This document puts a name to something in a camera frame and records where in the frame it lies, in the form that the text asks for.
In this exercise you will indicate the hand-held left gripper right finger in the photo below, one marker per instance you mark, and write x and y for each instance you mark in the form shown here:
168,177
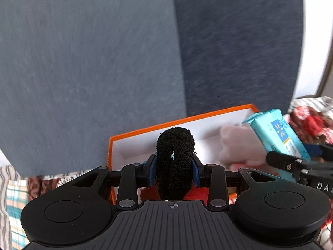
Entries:
195,172

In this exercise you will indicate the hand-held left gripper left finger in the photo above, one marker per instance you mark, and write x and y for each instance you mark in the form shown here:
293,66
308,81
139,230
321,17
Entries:
151,171

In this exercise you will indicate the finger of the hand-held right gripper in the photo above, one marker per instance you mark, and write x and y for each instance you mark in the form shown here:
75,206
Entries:
317,149
283,161

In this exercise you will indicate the black hair bun donut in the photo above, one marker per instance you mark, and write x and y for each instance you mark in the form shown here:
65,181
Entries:
171,177

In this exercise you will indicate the red fluffy cloth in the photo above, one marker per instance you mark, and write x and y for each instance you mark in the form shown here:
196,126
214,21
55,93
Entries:
197,196

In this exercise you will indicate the light blue wipes packet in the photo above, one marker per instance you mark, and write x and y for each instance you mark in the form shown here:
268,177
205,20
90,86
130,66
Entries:
270,127

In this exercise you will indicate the orange cardboard box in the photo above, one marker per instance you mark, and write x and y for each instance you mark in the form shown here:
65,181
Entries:
124,145

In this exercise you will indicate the white plush toy pink nose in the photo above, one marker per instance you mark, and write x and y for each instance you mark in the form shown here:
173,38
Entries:
234,145

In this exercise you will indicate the red printed blanket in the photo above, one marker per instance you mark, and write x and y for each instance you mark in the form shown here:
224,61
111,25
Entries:
312,119

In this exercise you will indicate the plaid pillow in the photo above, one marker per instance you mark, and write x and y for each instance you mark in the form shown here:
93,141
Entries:
13,200

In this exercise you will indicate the grey door frame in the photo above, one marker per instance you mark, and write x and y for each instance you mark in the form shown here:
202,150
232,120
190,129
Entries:
328,75

